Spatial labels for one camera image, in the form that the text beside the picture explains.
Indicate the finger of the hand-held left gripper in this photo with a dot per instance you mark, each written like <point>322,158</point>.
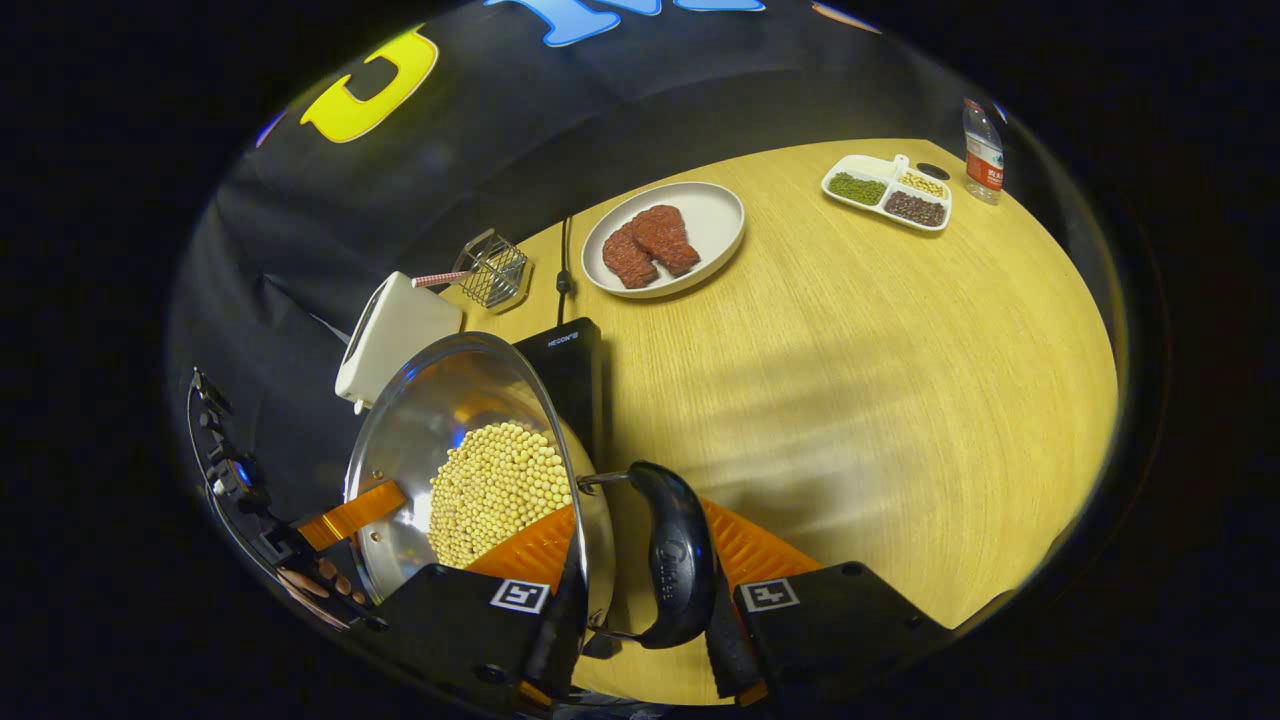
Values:
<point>350,510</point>

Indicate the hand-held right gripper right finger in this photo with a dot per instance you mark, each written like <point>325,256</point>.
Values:
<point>840,620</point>

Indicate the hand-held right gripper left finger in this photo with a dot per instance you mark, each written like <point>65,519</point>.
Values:
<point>450,630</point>

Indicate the stainless steel pot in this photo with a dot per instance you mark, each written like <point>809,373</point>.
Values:
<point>430,420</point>

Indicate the black induction cooktop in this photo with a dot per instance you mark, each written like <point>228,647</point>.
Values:
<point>575,390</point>

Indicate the large pile of soybeans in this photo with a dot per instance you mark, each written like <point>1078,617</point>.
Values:
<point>500,490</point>

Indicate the white toaster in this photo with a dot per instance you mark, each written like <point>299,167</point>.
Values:
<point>395,335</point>

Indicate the pink straw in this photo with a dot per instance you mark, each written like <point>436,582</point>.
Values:
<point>435,279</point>

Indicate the red meat slice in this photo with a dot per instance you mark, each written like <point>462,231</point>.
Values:
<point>668,238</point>
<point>625,260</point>

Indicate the pile of dark red beans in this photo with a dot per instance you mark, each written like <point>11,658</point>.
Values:
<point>915,208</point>

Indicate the white round plate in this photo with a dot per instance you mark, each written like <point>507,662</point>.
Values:
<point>715,215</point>

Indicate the pile of green mung beans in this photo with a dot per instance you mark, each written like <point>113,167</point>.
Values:
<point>857,189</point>

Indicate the small pile of soybeans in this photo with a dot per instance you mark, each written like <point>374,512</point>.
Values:
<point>922,184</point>

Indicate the white divided dish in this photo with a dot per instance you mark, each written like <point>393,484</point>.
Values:
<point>865,165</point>

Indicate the clear plastic water bottle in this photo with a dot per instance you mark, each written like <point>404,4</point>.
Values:
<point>984,165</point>

